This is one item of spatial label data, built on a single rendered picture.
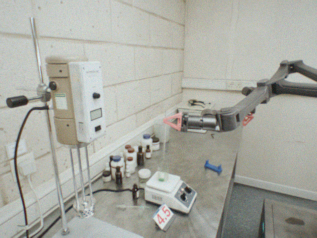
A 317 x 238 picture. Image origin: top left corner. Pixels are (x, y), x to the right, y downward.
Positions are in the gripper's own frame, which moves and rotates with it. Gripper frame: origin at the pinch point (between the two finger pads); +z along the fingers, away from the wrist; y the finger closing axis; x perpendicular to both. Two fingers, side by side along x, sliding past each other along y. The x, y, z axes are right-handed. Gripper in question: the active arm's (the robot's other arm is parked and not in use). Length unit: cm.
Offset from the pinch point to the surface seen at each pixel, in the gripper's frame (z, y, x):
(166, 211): -2.8, 7.2, 35.4
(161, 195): 0.0, 2.9, 31.1
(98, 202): 27.5, 3.2, 37.5
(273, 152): -95, -136, 51
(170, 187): -3.5, 1.5, 27.9
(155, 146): 12, -51, 27
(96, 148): 39.2, -20.8, 21.0
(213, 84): -32, -140, -15
